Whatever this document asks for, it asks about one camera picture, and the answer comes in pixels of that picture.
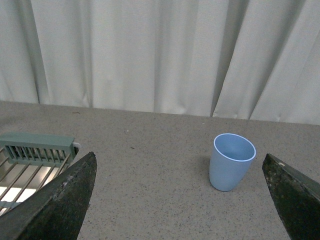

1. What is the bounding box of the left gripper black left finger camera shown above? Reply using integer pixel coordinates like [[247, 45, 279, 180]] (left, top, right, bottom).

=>
[[0, 152, 97, 240]]

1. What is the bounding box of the light blue plastic cup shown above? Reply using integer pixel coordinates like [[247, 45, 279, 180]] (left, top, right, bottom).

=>
[[209, 133, 257, 192]]

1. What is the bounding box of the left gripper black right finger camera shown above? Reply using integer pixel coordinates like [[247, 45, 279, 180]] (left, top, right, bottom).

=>
[[262, 153, 320, 240]]

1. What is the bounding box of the white pleated curtain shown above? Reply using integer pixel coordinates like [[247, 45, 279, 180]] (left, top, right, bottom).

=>
[[0, 0, 320, 125]]

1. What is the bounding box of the green dish drying rack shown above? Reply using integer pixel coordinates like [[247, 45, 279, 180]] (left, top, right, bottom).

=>
[[0, 132, 81, 215]]

